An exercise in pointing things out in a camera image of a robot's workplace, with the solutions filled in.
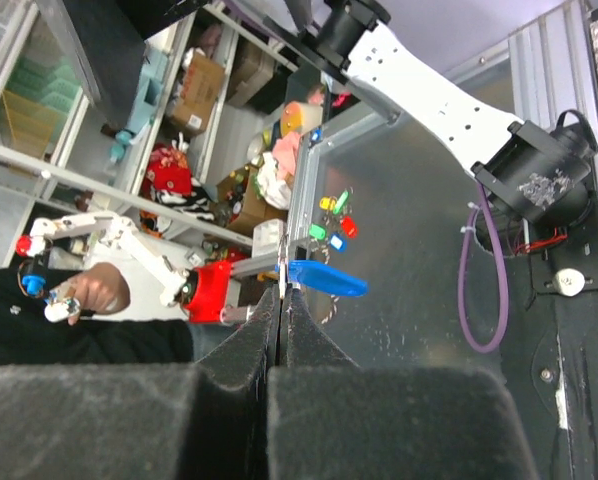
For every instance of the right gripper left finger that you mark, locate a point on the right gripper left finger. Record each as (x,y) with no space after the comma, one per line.
(202,420)

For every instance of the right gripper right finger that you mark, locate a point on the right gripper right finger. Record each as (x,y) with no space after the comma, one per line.
(330,419)

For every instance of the blue key tag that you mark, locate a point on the blue key tag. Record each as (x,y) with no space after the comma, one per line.
(326,279)

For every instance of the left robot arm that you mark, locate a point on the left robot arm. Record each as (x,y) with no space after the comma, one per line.
(530,173)

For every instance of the operator hand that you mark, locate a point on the operator hand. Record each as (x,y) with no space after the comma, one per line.
(101,289)

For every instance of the pile of coloured key tags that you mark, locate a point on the pile of coloured key tags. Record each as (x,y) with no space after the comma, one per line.
(334,226)

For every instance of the cardboard box on shelf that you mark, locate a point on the cardboard box on shelf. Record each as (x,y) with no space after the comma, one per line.
(195,93)

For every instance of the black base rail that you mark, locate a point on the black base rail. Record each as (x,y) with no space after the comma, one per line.
(549,359)

